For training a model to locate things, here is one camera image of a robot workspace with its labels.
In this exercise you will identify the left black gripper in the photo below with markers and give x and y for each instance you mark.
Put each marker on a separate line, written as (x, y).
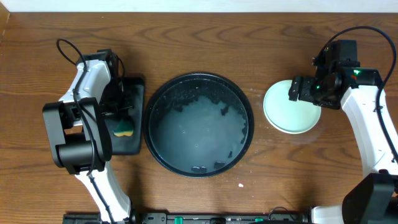
(116, 104)

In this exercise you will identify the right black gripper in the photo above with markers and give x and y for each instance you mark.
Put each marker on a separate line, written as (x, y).
(303, 91)

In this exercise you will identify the green yellow sponge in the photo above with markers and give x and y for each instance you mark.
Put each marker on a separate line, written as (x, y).
(124, 128)

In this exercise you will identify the light blue plate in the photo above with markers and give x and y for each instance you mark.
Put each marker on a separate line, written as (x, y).
(292, 117)

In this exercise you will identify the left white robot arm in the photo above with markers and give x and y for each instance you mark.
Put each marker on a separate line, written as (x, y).
(79, 138)

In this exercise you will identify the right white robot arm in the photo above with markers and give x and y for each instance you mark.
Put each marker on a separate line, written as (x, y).
(374, 199)

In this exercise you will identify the black rectangular tray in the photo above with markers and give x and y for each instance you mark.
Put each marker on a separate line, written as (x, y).
(123, 146)

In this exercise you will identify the black round tray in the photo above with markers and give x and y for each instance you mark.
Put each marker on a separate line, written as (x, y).
(198, 125)

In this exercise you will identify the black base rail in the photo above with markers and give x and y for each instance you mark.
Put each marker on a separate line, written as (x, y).
(276, 215)

